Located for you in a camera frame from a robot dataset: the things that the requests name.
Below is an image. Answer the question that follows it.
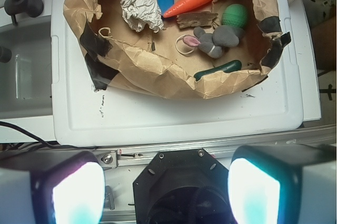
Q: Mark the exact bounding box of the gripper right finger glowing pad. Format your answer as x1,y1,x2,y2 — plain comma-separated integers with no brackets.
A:
227,144,336,223

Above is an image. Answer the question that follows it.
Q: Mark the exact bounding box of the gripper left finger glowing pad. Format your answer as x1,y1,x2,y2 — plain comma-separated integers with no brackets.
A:
1,151,105,223

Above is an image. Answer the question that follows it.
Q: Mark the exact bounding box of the crumpled white paper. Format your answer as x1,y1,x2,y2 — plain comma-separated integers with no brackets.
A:
120,0,164,33

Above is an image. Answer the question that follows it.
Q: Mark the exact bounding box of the white plastic bin lid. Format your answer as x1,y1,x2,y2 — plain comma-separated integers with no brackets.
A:
51,0,303,147

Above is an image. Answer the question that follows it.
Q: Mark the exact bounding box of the clear plastic container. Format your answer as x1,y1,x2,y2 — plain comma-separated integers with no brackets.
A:
1,16,52,120

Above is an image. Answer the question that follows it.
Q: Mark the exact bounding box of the dark green toy cucumber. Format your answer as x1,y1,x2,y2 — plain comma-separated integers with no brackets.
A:
194,60,242,81

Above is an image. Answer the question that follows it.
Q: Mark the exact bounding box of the grey plush bunny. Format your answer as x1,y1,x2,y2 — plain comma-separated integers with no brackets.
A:
182,25,245,59

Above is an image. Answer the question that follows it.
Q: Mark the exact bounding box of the green ribbed ball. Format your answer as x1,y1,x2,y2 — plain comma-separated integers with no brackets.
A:
222,4,248,28

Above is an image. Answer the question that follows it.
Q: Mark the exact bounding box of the white rubber band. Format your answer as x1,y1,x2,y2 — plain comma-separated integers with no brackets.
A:
175,34,195,56

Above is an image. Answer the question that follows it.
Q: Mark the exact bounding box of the black clamp knob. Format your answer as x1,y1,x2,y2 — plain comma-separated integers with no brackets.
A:
4,0,44,26

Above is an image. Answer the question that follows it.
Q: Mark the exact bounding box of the brown paper bag tray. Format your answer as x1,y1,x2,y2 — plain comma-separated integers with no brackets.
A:
63,0,289,100

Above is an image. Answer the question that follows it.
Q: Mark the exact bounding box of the torn cardboard piece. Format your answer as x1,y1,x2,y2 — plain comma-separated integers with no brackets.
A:
176,12,218,29

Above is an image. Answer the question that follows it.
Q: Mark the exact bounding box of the black cable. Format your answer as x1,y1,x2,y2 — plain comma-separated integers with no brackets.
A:
0,121,57,148

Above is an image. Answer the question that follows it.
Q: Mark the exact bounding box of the aluminium frame rail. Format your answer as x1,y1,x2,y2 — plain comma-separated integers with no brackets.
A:
93,124,336,169

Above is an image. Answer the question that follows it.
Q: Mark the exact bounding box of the black octagonal mount plate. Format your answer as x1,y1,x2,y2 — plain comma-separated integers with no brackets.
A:
133,149,236,223

